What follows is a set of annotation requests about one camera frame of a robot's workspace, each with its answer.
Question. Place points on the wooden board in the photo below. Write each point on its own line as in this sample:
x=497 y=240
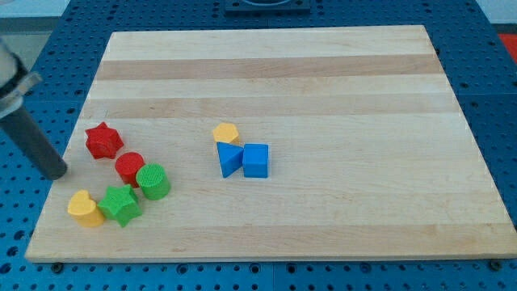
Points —
x=370 y=154

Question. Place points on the red cylinder block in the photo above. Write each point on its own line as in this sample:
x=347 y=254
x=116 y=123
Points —
x=127 y=165

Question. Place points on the white and clear tool mount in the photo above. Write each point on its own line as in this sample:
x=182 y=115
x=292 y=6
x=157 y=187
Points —
x=16 y=81

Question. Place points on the blue triangle block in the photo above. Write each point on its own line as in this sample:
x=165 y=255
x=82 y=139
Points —
x=230 y=158

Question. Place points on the green star block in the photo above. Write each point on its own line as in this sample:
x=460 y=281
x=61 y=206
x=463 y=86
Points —
x=120 y=204

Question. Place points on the yellow heart block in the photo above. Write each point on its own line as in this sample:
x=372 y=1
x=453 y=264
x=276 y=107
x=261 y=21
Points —
x=84 y=210

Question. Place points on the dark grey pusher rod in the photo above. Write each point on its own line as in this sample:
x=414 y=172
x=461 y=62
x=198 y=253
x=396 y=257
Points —
x=27 y=135

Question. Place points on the green cylinder block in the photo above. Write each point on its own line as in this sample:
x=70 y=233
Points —
x=153 y=181

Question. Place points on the red star block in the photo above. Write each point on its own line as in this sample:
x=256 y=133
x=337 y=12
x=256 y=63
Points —
x=103 y=141

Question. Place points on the yellow hexagon block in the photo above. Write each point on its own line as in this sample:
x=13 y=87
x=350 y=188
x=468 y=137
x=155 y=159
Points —
x=227 y=133

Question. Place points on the blue cube block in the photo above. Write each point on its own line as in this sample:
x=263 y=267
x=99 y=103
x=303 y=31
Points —
x=255 y=160

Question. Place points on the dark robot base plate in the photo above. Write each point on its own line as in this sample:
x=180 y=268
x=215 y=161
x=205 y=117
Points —
x=263 y=6

